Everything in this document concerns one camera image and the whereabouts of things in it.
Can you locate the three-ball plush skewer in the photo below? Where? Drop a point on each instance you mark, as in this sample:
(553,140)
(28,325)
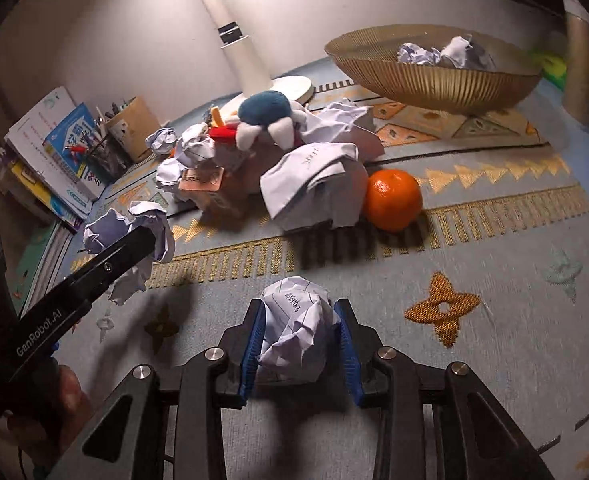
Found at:
(244,187)

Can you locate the pile of paper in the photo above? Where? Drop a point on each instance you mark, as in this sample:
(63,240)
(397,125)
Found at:
(414,54)

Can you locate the green packet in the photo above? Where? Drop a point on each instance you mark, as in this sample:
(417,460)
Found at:
(552,67)

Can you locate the blue and white plush toy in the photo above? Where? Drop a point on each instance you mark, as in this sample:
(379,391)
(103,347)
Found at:
(264,108)

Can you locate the printed paper ball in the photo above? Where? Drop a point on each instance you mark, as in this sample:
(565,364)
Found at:
(294,325)

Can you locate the gold bottle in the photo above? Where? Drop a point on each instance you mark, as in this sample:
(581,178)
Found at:
(582,70)

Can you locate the brown cardboard pen holder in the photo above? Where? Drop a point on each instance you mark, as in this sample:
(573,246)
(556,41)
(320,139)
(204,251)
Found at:
(134,127)

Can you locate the blue book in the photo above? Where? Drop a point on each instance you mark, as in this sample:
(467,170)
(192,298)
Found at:
(72,145)

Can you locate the orange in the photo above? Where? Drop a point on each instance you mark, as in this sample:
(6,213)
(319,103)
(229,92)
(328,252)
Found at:
(392,200)

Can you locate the person's left hand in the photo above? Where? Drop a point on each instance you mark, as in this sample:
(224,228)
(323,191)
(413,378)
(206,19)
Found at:
(67,400)

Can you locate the black mesh pen holder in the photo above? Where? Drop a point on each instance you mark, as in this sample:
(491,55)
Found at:
(107,157)

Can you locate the bunch of dark pens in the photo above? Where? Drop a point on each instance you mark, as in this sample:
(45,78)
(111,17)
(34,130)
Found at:
(117,110)

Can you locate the patterned blue mat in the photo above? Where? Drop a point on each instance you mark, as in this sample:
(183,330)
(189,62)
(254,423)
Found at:
(499,260)

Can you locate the stack of flat books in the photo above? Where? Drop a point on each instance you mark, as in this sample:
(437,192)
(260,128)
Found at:
(34,195)

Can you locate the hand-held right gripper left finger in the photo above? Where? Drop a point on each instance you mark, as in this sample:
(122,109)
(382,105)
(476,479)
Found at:
(252,355)

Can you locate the green pad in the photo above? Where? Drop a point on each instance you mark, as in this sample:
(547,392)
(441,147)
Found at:
(29,270)

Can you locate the small orange snack packet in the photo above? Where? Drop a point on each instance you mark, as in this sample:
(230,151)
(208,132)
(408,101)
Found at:
(202,180)

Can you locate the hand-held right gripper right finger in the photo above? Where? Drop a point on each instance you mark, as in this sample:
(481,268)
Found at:
(349,355)

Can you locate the white desk lamp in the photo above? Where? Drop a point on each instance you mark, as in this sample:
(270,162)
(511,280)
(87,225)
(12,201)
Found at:
(247,60)

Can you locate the large paper sheet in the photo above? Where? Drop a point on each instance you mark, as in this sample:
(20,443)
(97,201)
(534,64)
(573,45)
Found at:
(304,182)
(344,125)

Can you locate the small paper ball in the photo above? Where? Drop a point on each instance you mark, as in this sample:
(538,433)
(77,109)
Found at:
(169,175)
(162,141)

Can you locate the large paper ball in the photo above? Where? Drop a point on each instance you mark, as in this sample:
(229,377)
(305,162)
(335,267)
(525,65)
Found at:
(155,217)

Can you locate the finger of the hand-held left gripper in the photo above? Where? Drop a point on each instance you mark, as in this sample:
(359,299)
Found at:
(112,267)

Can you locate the woven basket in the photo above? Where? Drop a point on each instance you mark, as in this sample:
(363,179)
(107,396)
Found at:
(424,91)

